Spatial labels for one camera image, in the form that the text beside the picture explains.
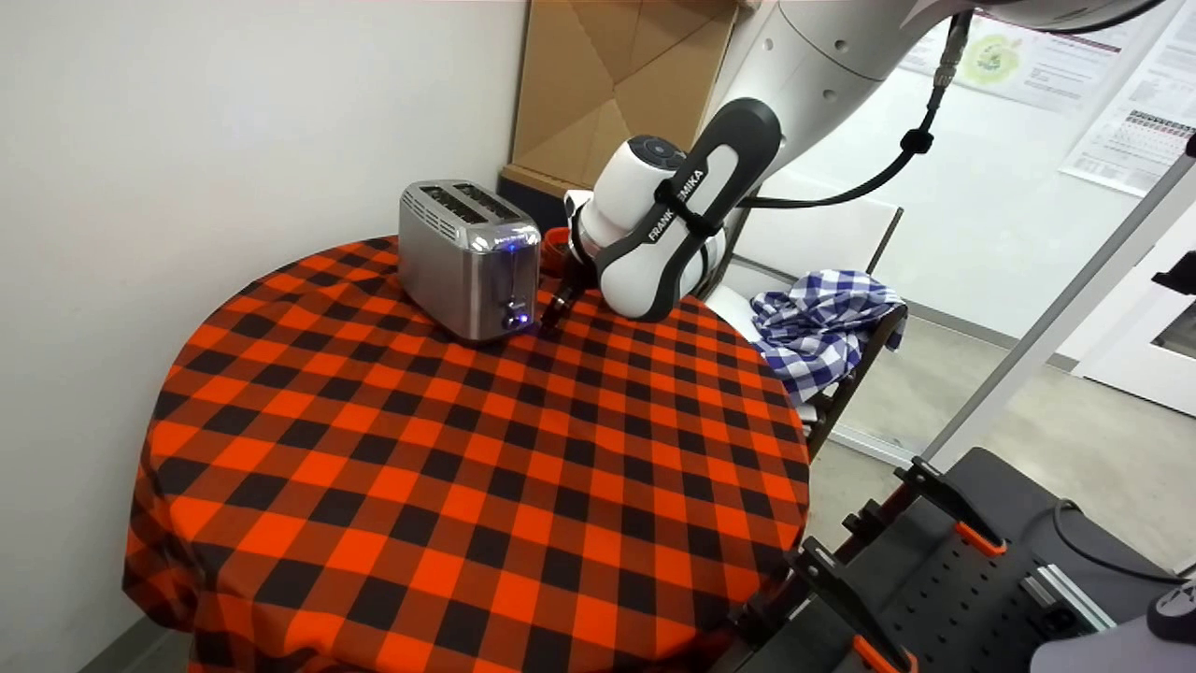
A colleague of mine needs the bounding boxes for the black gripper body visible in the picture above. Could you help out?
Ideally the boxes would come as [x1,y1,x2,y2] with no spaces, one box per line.
[558,231,606,300]

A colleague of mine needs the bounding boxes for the silver two-slot toaster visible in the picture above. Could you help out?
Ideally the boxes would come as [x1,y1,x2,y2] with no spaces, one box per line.
[398,177,546,348]

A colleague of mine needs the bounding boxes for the black box base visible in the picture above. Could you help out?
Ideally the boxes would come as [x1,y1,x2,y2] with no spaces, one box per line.
[492,166,603,234]

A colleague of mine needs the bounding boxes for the brown cardboard box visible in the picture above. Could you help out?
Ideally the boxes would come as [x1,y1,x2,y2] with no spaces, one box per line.
[502,0,754,203]

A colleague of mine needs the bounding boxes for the orange black checkered tablecloth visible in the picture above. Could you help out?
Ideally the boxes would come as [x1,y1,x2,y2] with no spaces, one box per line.
[120,231,816,673]

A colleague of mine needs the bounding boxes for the blue white checkered cloth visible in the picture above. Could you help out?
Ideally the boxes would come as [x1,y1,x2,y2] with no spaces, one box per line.
[745,266,904,406]

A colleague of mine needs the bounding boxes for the black chair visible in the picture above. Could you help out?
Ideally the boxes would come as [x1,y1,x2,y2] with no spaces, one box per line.
[800,300,912,459]

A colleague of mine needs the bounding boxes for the aluminium profile pole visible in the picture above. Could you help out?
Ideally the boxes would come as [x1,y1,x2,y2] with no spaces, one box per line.
[921,130,1196,480]

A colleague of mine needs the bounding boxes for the grey round device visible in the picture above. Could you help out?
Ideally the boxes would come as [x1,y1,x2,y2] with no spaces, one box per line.
[1144,571,1196,648]

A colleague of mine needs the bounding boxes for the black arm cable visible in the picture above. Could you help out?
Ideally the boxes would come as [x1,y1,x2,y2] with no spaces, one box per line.
[745,6,980,214]

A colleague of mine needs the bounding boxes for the wall poster with green circle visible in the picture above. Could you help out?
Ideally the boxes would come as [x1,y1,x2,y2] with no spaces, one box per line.
[912,6,1190,121]

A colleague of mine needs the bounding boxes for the wall poster with text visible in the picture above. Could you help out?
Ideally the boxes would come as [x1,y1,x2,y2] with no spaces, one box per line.
[1060,0,1196,199]

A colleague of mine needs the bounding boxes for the black cable on cart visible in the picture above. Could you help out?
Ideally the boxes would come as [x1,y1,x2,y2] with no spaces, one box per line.
[1054,496,1196,581]

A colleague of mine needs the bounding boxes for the black wall mount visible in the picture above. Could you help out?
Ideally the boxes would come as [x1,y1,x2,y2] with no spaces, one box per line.
[1146,246,1196,300]

